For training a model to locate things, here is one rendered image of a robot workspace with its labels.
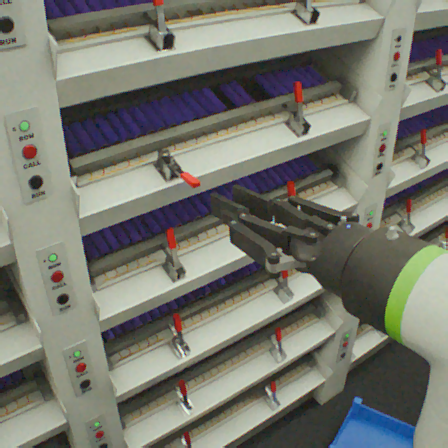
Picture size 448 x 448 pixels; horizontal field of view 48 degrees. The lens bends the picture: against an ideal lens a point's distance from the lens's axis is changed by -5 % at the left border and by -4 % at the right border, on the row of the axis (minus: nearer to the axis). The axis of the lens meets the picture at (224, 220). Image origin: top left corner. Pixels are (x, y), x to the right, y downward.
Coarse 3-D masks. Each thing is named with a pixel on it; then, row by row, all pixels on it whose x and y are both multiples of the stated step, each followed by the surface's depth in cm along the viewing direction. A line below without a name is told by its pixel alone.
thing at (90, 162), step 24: (288, 96) 94; (312, 96) 97; (336, 96) 100; (216, 120) 85; (240, 120) 89; (264, 120) 90; (120, 144) 77; (144, 144) 78; (168, 144) 82; (192, 144) 83; (96, 168) 76
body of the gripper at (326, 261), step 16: (352, 224) 50; (320, 240) 53; (336, 240) 49; (352, 240) 48; (304, 256) 51; (320, 256) 50; (336, 256) 48; (304, 272) 52; (320, 272) 50; (336, 272) 48; (336, 288) 49
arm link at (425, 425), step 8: (424, 400) 45; (424, 408) 44; (432, 408) 42; (424, 416) 44; (432, 416) 42; (424, 424) 43; (432, 424) 42; (440, 424) 41; (416, 432) 45; (424, 432) 43; (432, 432) 42; (440, 432) 41; (416, 440) 45; (424, 440) 43; (432, 440) 42; (440, 440) 41
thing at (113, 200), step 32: (320, 64) 106; (352, 96) 100; (224, 128) 88; (288, 128) 92; (320, 128) 94; (352, 128) 99; (192, 160) 82; (224, 160) 83; (256, 160) 87; (96, 192) 74; (128, 192) 75; (160, 192) 77; (192, 192) 83; (96, 224) 74
